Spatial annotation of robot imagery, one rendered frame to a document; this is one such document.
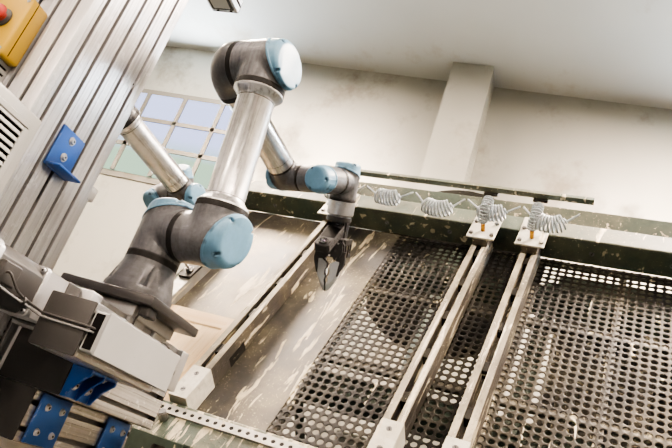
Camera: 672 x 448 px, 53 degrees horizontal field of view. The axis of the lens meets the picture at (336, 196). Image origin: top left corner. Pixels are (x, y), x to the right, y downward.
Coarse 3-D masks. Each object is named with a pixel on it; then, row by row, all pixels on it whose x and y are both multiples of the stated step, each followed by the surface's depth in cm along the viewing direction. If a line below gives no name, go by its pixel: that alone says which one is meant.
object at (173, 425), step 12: (156, 420) 185; (168, 420) 184; (180, 420) 184; (228, 420) 183; (156, 432) 181; (168, 432) 181; (180, 432) 180; (192, 432) 180; (204, 432) 180; (216, 432) 179; (264, 432) 178; (192, 444) 176; (204, 444) 176; (216, 444) 176; (228, 444) 175; (240, 444) 175; (252, 444) 175; (300, 444) 173
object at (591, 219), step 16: (368, 192) 327; (400, 192) 321; (432, 192) 316; (464, 208) 307; (512, 208) 300; (528, 208) 297; (544, 208) 295; (560, 208) 293; (576, 224) 287; (592, 224) 285; (608, 224) 283; (624, 224) 281; (640, 224) 279; (656, 224) 276
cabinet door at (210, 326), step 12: (180, 312) 232; (192, 312) 232; (204, 312) 231; (192, 324) 226; (204, 324) 225; (216, 324) 225; (228, 324) 224; (180, 336) 221; (204, 336) 220; (216, 336) 219; (180, 348) 216; (192, 348) 215; (204, 348) 215; (192, 360) 210; (168, 396) 197
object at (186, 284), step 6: (204, 270) 254; (198, 276) 251; (174, 282) 245; (180, 282) 245; (186, 282) 244; (192, 282) 248; (174, 288) 242; (180, 288) 242; (186, 288) 245; (174, 294) 239; (180, 294) 242; (174, 300) 239
